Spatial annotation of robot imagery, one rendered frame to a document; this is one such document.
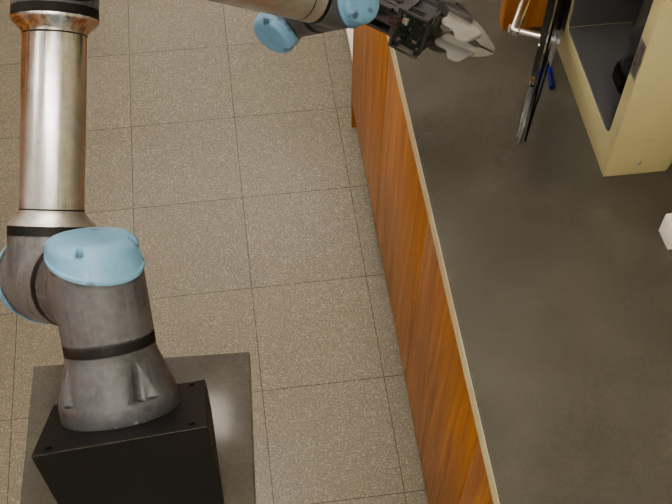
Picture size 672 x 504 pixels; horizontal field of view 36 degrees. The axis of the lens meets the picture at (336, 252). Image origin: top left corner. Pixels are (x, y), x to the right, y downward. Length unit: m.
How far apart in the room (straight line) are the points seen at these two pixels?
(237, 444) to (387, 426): 1.09
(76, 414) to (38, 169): 0.33
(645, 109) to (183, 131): 1.71
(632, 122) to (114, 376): 0.90
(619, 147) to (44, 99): 0.91
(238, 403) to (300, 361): 1.11
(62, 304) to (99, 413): 0.14
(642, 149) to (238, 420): 0.79
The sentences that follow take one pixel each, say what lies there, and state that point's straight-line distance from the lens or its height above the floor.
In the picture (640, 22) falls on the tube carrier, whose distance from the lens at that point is 1.74.
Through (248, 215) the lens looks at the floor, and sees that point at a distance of 2.88.
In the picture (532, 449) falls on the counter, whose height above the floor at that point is 0.94.
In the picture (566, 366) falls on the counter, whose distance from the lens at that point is 1.58.
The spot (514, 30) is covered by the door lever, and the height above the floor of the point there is 1.21.
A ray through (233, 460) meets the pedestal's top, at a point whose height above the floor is 0.94.
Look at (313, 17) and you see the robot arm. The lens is 1.53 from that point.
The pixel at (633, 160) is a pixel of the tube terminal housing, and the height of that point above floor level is 0.98.
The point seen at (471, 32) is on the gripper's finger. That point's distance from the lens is 1.66.
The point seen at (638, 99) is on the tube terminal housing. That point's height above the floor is 1.13.
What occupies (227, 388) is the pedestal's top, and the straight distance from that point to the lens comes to 1.53.
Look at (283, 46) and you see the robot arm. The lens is 1.64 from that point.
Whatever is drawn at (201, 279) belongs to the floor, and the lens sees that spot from 2.77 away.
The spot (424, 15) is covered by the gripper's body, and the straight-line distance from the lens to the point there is 1.64.
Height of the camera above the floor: 2.30
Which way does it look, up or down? 55 degrees down
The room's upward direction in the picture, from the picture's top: 1 degrees clockwise
